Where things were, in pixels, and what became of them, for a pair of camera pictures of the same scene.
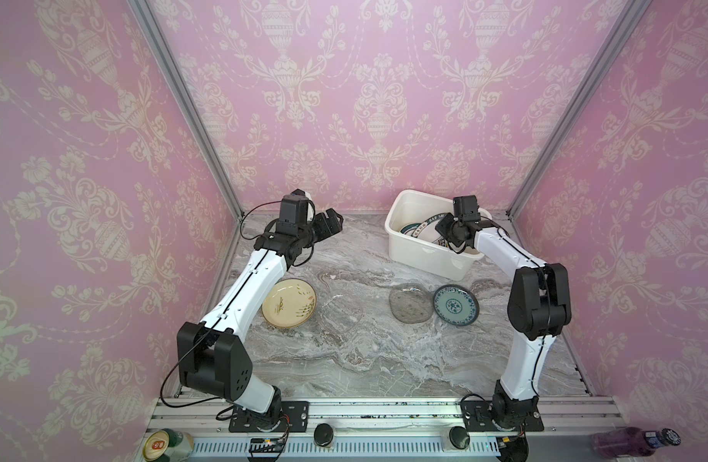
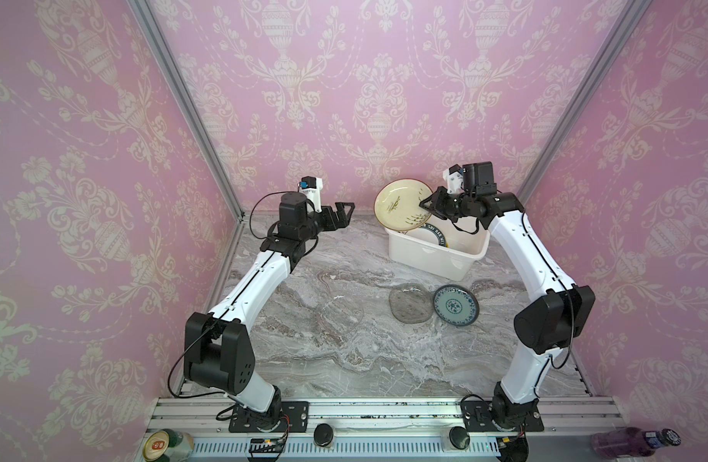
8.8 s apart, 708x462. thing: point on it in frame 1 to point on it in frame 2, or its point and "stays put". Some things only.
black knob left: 323,434 stays put
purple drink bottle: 632,442 stays put
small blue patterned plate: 456,304 stays put
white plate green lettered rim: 426,230 stays put
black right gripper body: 450,228 to 456,206
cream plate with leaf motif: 290,303 to 397,204
